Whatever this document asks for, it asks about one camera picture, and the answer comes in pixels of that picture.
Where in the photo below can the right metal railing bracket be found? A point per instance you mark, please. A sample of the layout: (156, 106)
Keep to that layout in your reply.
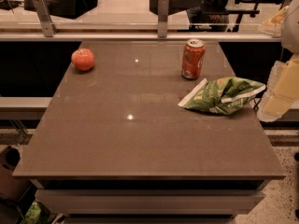
(285, 3)

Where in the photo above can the green bag under table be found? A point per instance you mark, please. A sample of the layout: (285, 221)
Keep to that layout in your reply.
(33, 214)

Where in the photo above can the black office chair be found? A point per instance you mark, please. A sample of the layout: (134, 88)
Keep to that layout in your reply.
(218, 6)

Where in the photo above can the brown bin with hole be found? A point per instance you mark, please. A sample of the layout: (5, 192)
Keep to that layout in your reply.
(11, 188)

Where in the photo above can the red apple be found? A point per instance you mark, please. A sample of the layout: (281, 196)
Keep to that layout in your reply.
(83, 59)

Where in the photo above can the red soda can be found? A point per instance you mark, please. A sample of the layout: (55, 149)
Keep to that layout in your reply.
(193, 56)

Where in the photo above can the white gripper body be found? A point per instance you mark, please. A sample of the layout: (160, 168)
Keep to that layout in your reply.
(291, 27)

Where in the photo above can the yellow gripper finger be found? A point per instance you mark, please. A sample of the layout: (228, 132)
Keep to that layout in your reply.
(288, 81)
(273, 107)

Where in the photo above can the green jalapeno chip bag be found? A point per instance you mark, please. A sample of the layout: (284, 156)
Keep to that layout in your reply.
(223, 96)

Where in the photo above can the left metal railing bracket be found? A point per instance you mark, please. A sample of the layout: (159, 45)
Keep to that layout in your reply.
(42, 11)

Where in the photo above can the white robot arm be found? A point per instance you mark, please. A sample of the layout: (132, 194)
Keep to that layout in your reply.
(287, 20)

